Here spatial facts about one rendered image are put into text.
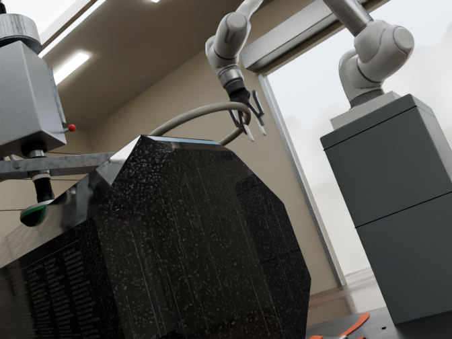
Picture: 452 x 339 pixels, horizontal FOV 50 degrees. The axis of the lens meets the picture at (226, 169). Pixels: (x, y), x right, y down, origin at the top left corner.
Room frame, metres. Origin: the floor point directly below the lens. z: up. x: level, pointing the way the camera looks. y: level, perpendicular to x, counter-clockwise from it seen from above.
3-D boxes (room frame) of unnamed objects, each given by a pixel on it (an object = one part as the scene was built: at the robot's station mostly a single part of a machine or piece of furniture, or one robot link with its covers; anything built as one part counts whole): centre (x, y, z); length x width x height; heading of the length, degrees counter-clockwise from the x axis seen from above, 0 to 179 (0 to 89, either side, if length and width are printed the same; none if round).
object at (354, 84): (2.00, -0.69, 1.03); 0.18 x 0.16 x 0.22; 23
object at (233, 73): (1.72, -0.13, 1.08); 0.09 x 0.09 x 0.06
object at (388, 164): (2.01, -0.68, 0.40); 0.50 x 0.50 x 0.80; 59
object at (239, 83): (1.72, -0.14, 1.00); 0.08 x 0.07 x 0.09; 72
